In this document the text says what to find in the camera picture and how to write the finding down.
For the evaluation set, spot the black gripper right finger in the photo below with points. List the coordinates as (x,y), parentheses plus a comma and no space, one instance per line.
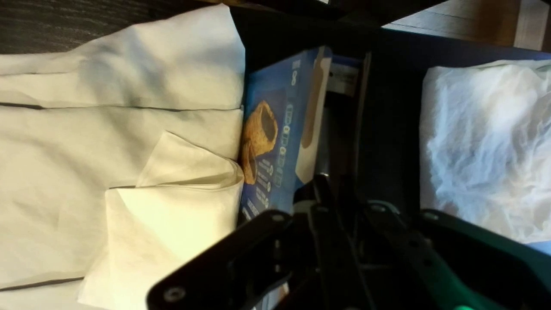
(458,264)

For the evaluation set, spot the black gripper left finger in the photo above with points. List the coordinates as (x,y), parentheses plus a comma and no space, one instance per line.
(269,259)

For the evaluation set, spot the blue fruit bar box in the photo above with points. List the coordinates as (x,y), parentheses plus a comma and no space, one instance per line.
(281,115)

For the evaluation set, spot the white plastic bag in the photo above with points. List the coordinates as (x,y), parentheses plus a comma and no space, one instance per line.
(493,144)

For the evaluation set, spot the cream cloth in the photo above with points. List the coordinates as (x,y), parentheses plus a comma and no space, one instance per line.
(86,144)

